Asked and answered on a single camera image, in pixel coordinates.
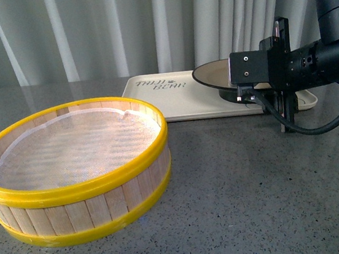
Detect black camera mount box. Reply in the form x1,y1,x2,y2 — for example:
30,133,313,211
228,50,269,85

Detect yellow rimmed wooden steamer basket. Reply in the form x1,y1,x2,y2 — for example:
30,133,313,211
0,97,171,247

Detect black cable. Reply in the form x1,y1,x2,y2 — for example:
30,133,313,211
245,77,339,143

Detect white mesh steamer liner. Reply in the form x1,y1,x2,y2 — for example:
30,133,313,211
0,108,160,191

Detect cream bear print tray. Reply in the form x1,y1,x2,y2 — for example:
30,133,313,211
119,54,319,132

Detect grey pleated curtain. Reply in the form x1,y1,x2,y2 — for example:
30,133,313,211
0,0,320,88

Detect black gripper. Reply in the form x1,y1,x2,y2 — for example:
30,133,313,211
259,17,323,132

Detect brown plate with black rim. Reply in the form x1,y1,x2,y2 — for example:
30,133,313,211
192,58,276,104

